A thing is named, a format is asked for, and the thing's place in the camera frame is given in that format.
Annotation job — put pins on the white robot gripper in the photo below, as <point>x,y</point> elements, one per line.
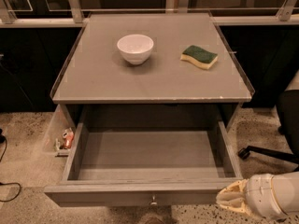
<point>260,194</point>

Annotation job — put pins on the grey top drawer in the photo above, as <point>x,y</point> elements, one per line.
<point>127,166</point>

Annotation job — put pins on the metal drawer knob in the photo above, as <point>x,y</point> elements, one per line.
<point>153,201</point>

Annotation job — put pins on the green and yellow sponge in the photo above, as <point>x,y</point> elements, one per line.
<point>199,57</point>

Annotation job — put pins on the grey cabinet table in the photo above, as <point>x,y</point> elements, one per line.
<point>97,74</point>

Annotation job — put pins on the white ceramic bowl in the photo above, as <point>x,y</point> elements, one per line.
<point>135,49</point>

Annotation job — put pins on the clear plastic side bin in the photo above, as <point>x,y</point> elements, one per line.
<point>53,138</point>

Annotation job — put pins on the metal window frame rail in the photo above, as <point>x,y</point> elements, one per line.
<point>76,13</point>

